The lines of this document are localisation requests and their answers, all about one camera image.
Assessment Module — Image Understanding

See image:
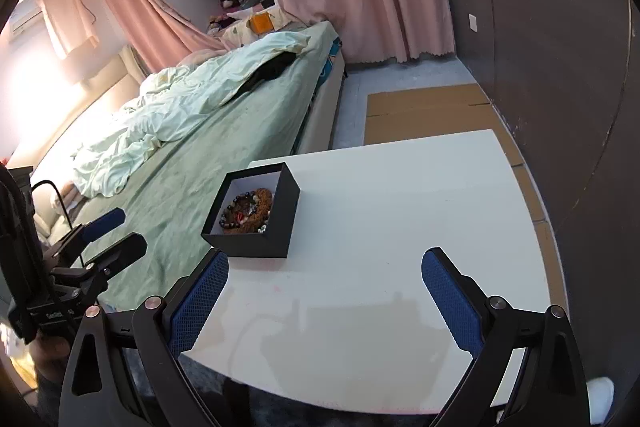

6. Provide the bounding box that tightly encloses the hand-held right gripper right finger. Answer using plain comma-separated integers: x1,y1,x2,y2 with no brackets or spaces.
421,247,592,427

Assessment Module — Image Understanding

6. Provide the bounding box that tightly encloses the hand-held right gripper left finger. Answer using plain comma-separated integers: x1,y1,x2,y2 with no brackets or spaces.
59,247,231,427

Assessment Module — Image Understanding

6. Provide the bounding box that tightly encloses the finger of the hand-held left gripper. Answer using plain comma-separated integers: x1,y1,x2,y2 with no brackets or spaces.
59,207,127,259
82,232,149,282

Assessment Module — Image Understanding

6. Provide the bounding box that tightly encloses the dark bead bracelet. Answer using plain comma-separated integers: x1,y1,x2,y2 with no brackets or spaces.
219,192,251,232

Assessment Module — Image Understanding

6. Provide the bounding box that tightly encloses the brown seed bead bracelet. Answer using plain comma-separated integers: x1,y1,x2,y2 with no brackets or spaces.
247,188,274,232

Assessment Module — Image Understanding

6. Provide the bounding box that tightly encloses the black jewelry box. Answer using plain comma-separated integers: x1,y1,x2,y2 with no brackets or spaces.
201,162,301,259

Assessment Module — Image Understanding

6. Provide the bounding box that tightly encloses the person's left forearm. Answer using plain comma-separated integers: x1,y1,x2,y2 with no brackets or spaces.
29,334,77,397

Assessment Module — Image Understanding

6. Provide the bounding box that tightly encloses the bed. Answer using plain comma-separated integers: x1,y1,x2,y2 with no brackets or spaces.
30,19,349,314

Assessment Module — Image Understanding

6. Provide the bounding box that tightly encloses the light green blanket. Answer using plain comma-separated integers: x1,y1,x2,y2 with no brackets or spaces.
72,29,314,198

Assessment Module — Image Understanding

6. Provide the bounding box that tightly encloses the flat brown cardboard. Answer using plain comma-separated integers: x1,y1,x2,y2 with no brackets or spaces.
363,83,569,309

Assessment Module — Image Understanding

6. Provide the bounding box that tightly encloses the white air conditioner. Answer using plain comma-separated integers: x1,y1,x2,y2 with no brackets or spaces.
9,0,52,38

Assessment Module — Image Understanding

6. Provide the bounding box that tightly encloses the black garment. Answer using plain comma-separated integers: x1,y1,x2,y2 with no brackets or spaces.
239,52,302,94

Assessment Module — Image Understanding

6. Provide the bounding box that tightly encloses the orange box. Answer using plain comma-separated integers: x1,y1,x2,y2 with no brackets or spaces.
249,12,275,34

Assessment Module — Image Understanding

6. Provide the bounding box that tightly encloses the blue printed sheet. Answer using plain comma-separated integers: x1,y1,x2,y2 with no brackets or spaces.
319,39,342,84

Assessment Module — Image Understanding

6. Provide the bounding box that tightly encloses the black cable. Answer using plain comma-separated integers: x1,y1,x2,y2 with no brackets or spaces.
30,179,77,229

